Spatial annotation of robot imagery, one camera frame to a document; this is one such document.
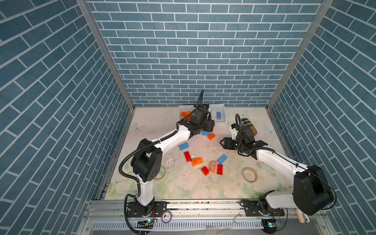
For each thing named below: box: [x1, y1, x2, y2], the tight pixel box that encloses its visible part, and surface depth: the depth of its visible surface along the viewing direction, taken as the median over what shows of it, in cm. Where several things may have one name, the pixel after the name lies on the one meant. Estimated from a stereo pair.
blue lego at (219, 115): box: [216, 111, 222, 120], surface depth 117 cm
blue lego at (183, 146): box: [178, 142, 190, 151], surface depth 98 cm
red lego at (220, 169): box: [216, 164, 224, 176], surface depth 88 cm
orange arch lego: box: [209, 160, 218, 174], surface depth 88 cm
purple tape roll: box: [161, 210, 173, 224], surface depth 73 cm
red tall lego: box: [184, 150, 192, 163], surface depth 93 cm
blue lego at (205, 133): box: [201, 130, 212, 136], surface depth 105 cm
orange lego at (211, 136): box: [207, 132, 216, 141], surface depth 104 cm
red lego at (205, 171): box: [201, 165, 210, 176], surface depth 88 cm
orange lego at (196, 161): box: [190, 157, 204, 167], surface depth 91 cm
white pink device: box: [295, 208, 310, 224], surface depth 72 cm
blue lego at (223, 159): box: [217, 154, 229, 165], surface depth 93 cm
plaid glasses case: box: [241, 117, 258, 137], surface depth 109 cm
